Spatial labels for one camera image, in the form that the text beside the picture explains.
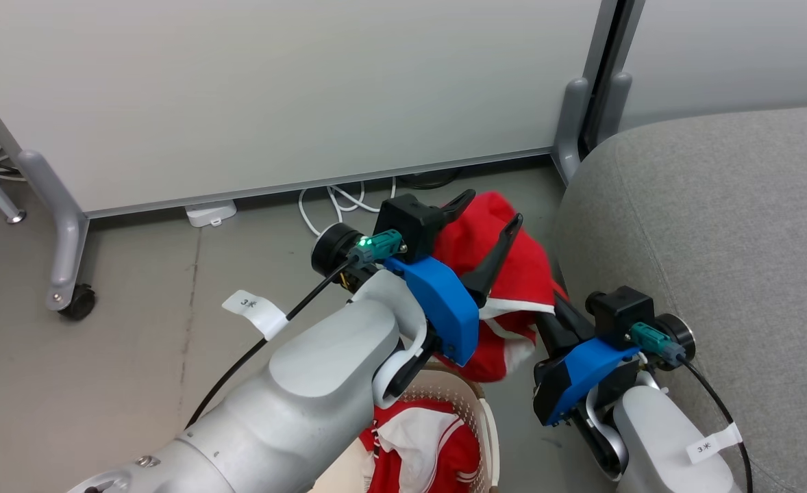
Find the green right cable connector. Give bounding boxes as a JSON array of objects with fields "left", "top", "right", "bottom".
[{"left": 630, "top": 322, "right": 686, "bottom": 365}]

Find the green left cable connector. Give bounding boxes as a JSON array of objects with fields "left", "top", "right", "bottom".
[{"left": 347, "top": 230, "right": 406, "bottom": 269}]

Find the grey fabric sofa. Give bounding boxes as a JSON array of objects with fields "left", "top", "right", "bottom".
[{"left": 554, "top": 104, "right": 807, "bottom": 493}]

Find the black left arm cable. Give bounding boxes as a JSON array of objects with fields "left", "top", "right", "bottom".
[{"left": 184, "top": 259, "right": 363, "bottom": 429}]

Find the green cable connector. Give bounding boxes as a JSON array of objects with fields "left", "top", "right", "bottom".
[
  {"left": 347, "top": 230, "right": 406, "bottom": 269},
  {"left": 630, "top": 322, "right": 686, "bottom": 365}
]

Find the black caster wheel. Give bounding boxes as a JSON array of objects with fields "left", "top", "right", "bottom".
[{"left": 58, "top": 283, "right": 97, "bottom": 322}]

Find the red garment with white trim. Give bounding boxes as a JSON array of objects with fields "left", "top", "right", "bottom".
[{"left": 431, "top": 190, "right": 570, "bottom": 383}]

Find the cream perforated laundry basket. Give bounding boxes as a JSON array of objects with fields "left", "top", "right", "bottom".
[{"left": 308, "top": 363, "right": 500, "bottom": 493}]

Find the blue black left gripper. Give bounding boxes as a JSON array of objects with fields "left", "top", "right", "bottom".
[{"left": 383, "top": 190, "right": 524, "bottom": 368}]

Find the white right cable label tag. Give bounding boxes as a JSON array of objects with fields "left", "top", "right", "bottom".
[{"left": 686, "top": 422, "right": 744, "bottom": 466}]

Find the white cable label tag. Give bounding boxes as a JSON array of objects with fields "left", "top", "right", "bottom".
[
  {"left": 221, "top": 289, "right": 288, "bottom": 342},
  {"left": 686, "top": 422, "right": 744, "bottom": 466}
]

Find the black floor cable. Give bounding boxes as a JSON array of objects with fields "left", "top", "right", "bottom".
[{"left": 397, "top": 168, "right": 463, "bottom": 191}]

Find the white power adapter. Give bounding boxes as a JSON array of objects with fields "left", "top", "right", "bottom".
[{"left": 185, "top": 199, "right": 238, "bottom": 228}]

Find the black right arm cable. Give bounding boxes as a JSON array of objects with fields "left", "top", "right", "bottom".
[{"left": 679, "top": 357, "right": 754, "bottom": 493}]

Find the white left cable label tag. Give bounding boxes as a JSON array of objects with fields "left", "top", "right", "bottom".
[{"left": 221, "top": 289, "right": 288, "bottom": 342}]

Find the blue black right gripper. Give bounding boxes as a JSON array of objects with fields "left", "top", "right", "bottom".
[{"left": 532, "top": 291, "right": 643, "bottom": 427}]

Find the short grey partition foot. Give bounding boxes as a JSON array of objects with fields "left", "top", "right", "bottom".
[
  {"left": 552, "top": 77, "right": 591, "bottom": 186},
  {"left": 595, "top": 71, "right": 634, "bottom": 148}
]

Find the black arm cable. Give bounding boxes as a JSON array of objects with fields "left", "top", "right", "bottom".
[
  {"left": 679, "top": 357, "right": 754, "bottom": 493},
  {"left": 184, "top": 259, "right": 363, "bottom": 429}
]

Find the red jersey number 23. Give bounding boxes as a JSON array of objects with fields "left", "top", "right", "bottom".
[{"left": 359, "top": 401, "right": 484, "bottom": 493}]

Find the white coiled floor cable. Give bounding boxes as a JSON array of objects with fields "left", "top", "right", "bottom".
[{"left": 298, "top": 177, "right": 398, "bottom": 238}]

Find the narrow white partition panel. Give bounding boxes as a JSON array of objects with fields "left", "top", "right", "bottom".
[{"left": 619, "top": 0, "right": 807, "bottom": 132}]

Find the wide white partition panel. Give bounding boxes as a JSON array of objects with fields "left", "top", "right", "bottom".
[{"left": 0, "top": 0, "right": 622, "bottom": 220}]

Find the long grey partition leg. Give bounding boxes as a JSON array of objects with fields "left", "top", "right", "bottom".
[{"left": 16, "top": 149, "right": 90, "bottom": 312}]

